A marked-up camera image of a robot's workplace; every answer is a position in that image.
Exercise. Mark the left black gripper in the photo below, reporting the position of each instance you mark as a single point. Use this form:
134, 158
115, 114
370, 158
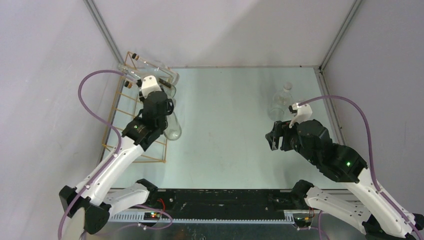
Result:
169, 105

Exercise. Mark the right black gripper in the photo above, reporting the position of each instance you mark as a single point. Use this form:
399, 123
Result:
280, 127

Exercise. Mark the long clear glass bottle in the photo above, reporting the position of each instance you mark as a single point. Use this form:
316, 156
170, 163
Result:
173, 130

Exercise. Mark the clear bottle white label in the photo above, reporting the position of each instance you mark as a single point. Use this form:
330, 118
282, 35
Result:
166, 87

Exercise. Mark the clear bottle frosted cap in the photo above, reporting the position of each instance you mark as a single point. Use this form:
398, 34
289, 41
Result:
299, 102

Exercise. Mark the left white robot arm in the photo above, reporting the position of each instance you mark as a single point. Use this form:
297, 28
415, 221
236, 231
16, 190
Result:
92, 195

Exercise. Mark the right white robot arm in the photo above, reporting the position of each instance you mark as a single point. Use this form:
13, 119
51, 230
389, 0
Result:
378, 216

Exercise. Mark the clear bottle black label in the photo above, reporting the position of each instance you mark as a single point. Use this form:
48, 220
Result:
133, 73

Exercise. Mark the right electronics board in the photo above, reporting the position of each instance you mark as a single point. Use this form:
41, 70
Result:
302, 220

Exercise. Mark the electronics board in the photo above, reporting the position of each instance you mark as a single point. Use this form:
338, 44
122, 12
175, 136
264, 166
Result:
151, 216
302, 220

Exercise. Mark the left electronics board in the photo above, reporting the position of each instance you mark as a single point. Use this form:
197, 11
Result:
151, 216

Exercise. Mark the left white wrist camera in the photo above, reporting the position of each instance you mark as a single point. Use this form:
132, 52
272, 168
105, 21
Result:
147, 85

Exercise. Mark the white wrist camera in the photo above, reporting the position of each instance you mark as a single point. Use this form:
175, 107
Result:
300, 112
147, 85

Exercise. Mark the gold wire wine rack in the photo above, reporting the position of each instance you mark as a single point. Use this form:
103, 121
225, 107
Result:
125, 107

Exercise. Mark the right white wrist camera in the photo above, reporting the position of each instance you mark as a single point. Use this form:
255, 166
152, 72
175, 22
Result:
300, 112

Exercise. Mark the aluminium frame rail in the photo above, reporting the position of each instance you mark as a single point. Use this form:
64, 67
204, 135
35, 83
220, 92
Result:
136, 213

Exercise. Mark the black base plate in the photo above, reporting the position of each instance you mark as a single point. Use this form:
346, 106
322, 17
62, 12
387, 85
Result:
225, 204

